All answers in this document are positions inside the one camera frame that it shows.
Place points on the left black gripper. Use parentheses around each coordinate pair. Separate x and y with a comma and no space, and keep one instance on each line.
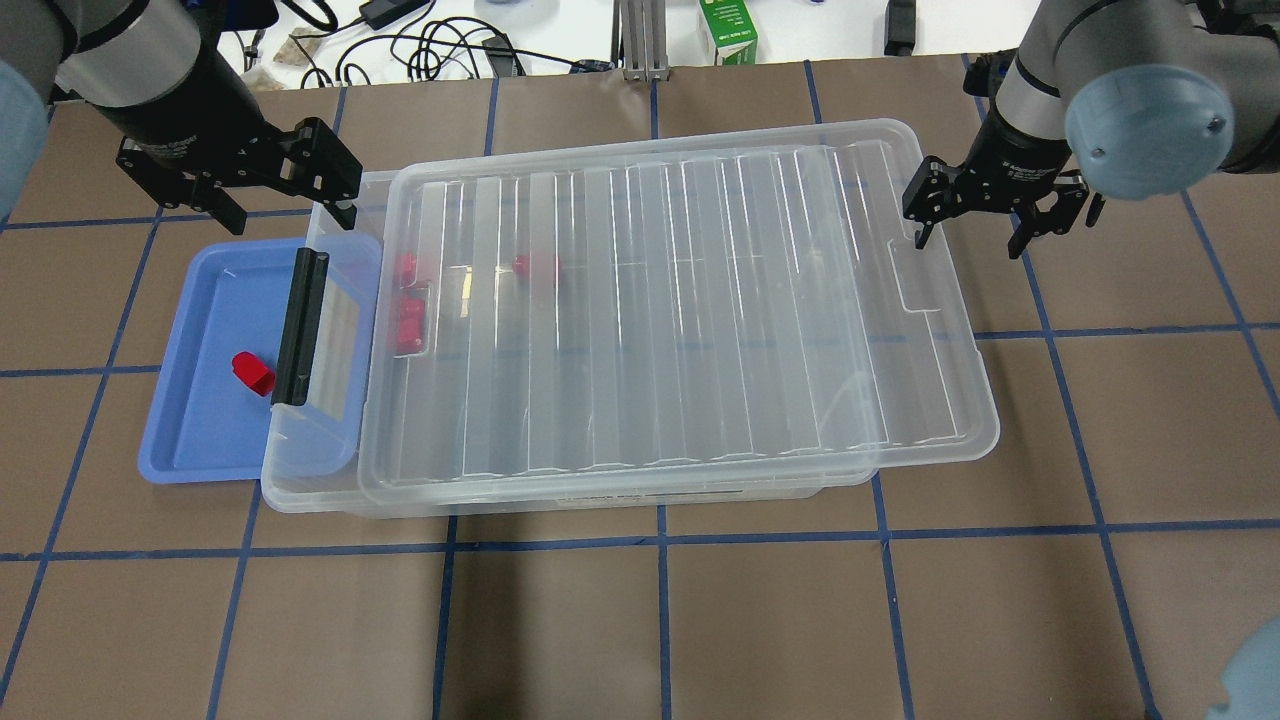
(188,122)

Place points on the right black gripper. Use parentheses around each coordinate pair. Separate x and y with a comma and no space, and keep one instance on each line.
(1008,160)

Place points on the clear plastic box lid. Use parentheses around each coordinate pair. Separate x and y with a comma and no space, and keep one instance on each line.
(931,391)

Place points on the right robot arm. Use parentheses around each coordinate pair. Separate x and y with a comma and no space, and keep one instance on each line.
(1105,100)

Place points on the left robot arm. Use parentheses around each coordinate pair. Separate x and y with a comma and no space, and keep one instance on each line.
(114,55)

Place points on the clear plastic storage box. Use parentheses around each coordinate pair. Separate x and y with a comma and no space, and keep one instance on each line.
(545,340)

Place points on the black power adapter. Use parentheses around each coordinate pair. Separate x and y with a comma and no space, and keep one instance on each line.
(379,14)

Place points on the blue plastic tray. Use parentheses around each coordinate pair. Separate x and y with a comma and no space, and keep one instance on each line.
(204,425)

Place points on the green white carton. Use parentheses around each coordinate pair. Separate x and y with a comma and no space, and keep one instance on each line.
(730,32)

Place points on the black box latch handle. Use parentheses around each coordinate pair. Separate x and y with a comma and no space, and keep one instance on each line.
(296,355)

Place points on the aluminium frame post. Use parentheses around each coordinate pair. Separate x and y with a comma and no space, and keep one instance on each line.
(639,40)

